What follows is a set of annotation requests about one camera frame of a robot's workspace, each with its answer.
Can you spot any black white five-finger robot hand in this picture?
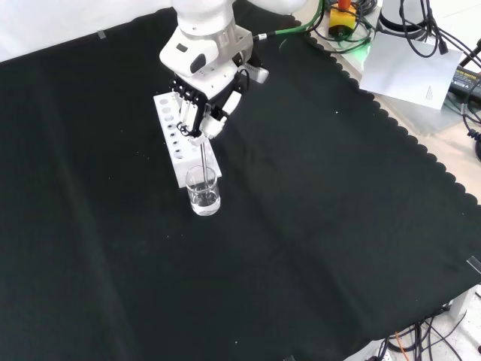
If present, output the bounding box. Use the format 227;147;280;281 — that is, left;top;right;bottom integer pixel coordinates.
159;25;264;148

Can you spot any clear glass rod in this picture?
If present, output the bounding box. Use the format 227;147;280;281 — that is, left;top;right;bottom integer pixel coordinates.
200;139;210;190

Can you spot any white test tube rack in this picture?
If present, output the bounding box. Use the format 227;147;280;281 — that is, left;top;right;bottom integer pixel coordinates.
153;93;223;190

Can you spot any clear glass beaker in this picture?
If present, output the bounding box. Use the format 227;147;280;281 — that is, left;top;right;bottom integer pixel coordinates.
186;166;222;217

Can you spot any black bench cloth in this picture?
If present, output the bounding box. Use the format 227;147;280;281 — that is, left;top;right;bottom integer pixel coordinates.
0;0;481;361

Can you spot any yellow stop button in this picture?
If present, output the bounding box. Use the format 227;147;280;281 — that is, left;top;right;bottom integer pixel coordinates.
328;0;358;39

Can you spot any white paper sheet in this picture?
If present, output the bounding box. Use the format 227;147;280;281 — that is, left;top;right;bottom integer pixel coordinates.
358;30;465;111

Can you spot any black power adapter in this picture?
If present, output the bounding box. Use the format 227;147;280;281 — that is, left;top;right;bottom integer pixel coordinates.
448;64;481;97

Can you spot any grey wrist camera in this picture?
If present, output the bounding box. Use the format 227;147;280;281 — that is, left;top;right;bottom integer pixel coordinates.
240;62;271;85

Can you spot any green cable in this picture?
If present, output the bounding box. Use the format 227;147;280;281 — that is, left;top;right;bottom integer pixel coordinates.
252;0;325;41

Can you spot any black cable with plug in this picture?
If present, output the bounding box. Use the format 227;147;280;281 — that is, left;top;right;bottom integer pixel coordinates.
398;0;449;58

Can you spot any orange cable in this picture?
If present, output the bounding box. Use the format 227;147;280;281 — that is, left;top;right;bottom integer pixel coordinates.
393;330;411;355

